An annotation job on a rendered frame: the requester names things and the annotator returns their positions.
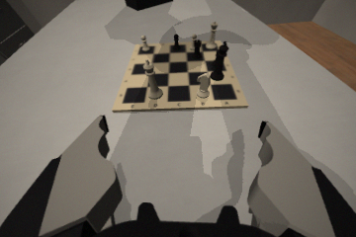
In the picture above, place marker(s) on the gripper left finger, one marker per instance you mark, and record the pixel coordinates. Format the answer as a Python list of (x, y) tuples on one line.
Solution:
[(75, 195)]

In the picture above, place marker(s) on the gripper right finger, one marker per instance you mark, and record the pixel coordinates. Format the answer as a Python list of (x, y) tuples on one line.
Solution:
[(291, 198)]

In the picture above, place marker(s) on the chessboard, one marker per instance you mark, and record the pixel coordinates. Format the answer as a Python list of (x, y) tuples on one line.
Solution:
[(176, 74)]

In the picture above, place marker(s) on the white pawn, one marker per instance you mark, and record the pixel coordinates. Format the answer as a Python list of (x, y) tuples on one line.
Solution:
[(145, 46), (193, 39)]

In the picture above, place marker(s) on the white knight chess piece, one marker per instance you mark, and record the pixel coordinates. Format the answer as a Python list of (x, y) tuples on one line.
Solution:
[(205, 80)]

